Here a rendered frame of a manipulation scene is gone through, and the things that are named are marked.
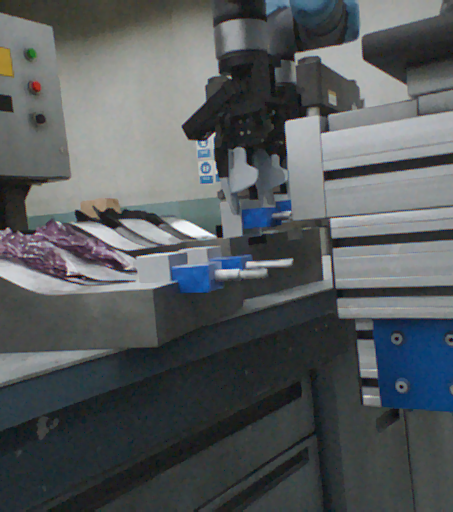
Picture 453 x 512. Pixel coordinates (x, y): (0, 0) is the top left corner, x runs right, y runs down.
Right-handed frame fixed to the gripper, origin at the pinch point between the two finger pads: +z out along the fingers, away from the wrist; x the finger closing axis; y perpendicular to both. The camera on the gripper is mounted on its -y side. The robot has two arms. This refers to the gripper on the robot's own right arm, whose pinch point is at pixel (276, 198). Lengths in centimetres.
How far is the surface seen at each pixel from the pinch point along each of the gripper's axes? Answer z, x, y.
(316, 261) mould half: 11.7, -12.2, 14.3
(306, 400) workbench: 32.7, -20.7, 15.0
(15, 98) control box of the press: -32, -1, -73
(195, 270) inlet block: 9, -57, 26
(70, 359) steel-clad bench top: 15, -70, 20
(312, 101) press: -79, 316, -159
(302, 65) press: -105, 315, -165
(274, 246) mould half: 8.2, -24.7, 14.4
